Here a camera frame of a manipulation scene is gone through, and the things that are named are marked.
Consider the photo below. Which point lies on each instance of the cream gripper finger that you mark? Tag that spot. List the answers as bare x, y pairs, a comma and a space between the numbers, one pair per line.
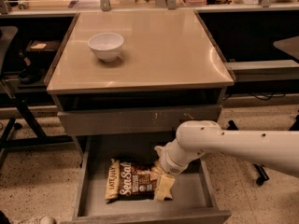
157, 168
164, 184

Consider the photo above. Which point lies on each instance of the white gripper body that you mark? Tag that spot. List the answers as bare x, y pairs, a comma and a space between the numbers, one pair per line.
168, 165

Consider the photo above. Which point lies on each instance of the brown sea salt chip bag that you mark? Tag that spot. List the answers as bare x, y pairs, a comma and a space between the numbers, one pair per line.
129, 180

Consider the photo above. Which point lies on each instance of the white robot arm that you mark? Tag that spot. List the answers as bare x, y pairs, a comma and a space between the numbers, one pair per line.
277, 150

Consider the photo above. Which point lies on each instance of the open grey middle drawer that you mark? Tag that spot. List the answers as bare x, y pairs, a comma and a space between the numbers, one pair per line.
193, 199

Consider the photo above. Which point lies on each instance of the closed grey top drawer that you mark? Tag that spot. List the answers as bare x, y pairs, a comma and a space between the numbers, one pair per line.
134, 120

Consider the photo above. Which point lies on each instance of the grey drawer cabinet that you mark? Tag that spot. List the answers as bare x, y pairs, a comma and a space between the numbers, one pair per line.
167, 59

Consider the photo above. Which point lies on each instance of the white shoe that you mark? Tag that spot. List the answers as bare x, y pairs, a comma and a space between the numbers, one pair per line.
36, 220

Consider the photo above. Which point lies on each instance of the white ceramic bowl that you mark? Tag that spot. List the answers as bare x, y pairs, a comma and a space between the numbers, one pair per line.
106, 46

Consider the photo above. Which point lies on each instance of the black box with label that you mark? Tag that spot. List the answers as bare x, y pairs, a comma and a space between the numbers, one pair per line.
43, 46

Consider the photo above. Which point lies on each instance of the black chair frame left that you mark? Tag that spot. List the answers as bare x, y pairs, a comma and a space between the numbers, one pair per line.
7, 35

